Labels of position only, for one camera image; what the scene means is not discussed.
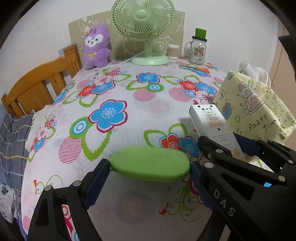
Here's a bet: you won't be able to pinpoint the green oval case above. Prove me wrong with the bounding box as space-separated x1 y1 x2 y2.
109 146 190 182

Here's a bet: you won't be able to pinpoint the white standing fan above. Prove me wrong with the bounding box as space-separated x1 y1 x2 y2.
238 61 271 87

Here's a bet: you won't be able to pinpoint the yellow cartoon wrapped box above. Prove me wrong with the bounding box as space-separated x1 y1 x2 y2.
214 71 295 144

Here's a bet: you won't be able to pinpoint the orange scissors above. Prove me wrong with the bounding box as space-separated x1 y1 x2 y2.
191 67 210 73

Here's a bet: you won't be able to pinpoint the glass mason jar mug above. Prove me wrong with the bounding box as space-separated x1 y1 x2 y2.
184 28 207 65

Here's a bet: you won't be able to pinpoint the grey plaid bedding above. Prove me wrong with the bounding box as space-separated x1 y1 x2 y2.
1 113 33 192

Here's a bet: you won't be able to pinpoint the cotton swab container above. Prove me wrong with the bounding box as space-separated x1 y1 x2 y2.
166 44 180 60

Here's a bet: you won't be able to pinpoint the floral tablecloth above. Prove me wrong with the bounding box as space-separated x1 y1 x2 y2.
22 60 226 240

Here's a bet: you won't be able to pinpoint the wooden bed headboard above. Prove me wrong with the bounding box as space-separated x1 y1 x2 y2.
1 44 82 117

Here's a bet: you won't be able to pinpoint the green desk fan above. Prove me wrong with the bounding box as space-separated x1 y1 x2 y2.
110 0 176 66

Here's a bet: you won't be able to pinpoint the purple plush bunny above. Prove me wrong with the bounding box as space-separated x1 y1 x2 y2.
83 24 111 70

